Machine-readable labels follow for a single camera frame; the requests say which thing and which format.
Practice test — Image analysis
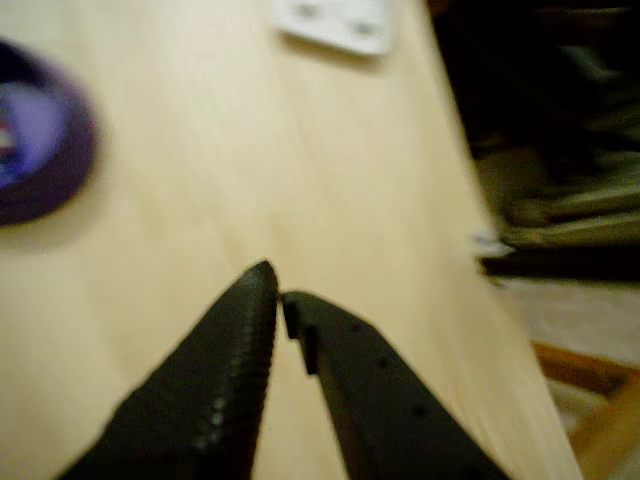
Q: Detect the purple bowl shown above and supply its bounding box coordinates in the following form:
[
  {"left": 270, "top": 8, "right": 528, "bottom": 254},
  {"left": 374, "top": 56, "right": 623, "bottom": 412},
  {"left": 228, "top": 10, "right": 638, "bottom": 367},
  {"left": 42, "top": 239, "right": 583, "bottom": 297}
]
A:
[{"left": 0, "top": 38, "right": 100, "bottom": 227}]

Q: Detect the white metal bracket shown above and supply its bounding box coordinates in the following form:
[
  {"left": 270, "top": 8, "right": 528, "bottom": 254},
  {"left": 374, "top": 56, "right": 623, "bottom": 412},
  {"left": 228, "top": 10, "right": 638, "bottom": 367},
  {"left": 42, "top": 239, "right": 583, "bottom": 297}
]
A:
[{"left": 468, "top": 228, "right": 512, "bottom": 257}]

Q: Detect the black stand pole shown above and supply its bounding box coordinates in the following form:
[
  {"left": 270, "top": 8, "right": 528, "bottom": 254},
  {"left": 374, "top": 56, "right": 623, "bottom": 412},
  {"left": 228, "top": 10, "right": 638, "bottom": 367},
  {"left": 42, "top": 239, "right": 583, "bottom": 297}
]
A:
[{"left": 478, "top": 248, "right": 640, "bottom": 282}]

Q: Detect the black holed gripper right finger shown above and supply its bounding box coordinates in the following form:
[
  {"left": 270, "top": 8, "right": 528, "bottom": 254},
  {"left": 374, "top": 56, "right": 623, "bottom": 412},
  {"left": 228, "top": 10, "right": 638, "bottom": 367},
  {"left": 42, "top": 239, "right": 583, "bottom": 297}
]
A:
[{"left": 281, "top": 290, "right": 512, "bottom": 480}]

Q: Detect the black ribbed gripper left finger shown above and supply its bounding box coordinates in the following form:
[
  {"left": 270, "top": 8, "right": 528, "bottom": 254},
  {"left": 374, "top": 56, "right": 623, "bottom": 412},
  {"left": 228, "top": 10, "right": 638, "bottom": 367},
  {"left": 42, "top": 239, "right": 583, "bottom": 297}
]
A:
[{"left": 53, "top": 258, "right": 280, "bottom": 480}]

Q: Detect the orange wooden frame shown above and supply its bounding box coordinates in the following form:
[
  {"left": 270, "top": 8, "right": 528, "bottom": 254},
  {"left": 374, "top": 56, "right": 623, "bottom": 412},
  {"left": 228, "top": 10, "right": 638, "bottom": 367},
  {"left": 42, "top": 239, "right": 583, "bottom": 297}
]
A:
[{"left": 530, "top": 339, "right": 640, "bottom": 480}]

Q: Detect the white stand base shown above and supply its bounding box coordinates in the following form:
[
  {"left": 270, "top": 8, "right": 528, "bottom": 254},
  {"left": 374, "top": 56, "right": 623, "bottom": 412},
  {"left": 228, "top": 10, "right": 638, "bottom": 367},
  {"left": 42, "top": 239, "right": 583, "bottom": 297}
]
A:
[{"left": 273, "top": 0, "right": 397, "bottom": 57}]

